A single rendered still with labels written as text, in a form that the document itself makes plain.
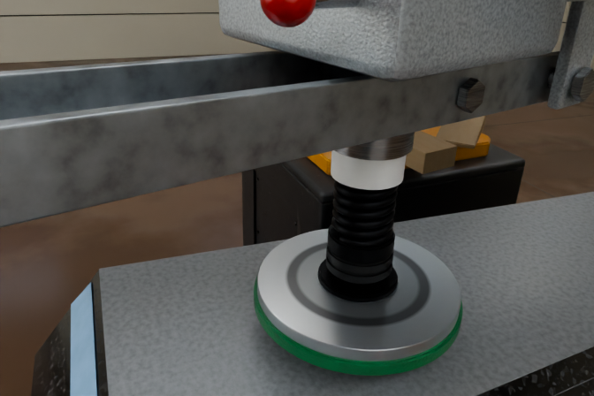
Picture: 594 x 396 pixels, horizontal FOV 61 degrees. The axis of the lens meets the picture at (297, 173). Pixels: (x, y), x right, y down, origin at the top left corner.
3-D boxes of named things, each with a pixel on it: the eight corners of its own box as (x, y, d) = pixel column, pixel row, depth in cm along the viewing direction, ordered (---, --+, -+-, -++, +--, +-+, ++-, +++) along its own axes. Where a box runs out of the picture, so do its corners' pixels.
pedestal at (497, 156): (232, 301, 191) (227, 114, 161) (382, 266, 216) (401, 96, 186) (304, 447, 136) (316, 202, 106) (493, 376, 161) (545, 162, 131)
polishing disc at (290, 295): (505, 331, 49) (507, 321, 48) (296, 386, 42) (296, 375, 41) (393, 225, 67) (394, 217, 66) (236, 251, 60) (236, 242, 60)
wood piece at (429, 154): (365, 145, 127) (367, 126, 125) (396, 139, 131) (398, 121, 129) (422, 174, 111) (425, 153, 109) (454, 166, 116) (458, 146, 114)
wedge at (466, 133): (447, 121, 147) (450, 105, 145) (483, 127, 143) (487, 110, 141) (433, 142, 130) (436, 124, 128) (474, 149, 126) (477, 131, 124)
